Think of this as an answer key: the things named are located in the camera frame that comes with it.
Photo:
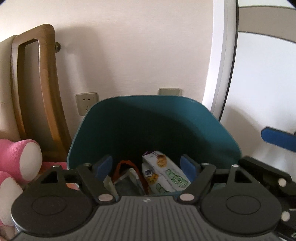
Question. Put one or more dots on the white green-printed snack packet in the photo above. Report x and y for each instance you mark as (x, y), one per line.
(166, 176)

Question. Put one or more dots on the brown wooden chair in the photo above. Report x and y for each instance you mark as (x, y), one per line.
(49, 104)

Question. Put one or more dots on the silver foil wrapper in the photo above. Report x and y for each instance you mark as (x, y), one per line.
(129, 183)

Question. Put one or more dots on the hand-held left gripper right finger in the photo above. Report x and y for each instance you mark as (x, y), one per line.
(188, 168)

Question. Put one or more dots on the teal plastic waste bin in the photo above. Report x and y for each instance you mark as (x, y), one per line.
(161, 125)

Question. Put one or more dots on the orange wrapper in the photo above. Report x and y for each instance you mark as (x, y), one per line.
(122, 165)

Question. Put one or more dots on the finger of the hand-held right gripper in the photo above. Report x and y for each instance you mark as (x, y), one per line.
(277, 138)
(266, 170)

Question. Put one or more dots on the dark wall knob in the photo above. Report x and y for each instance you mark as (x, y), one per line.
(57, 45)

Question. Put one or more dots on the pale green wrapper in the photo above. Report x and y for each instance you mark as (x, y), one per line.
(109, 184)

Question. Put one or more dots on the grey wall plate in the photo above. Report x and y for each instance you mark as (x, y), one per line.
(168, 91)

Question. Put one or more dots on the white door frame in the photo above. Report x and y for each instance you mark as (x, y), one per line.
(219, 58)

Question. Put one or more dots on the pink and white plush toy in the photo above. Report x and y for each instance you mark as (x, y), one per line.
(16, 157)

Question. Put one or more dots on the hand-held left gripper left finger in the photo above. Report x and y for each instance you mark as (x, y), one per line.
(104, 168)

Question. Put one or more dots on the beige padded headboard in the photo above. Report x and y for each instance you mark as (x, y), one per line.
(5, 92)

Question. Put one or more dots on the white wall socket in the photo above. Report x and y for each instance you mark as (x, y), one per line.
(86, 103)

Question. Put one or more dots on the pink cloth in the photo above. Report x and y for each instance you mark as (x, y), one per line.
(54, 166)

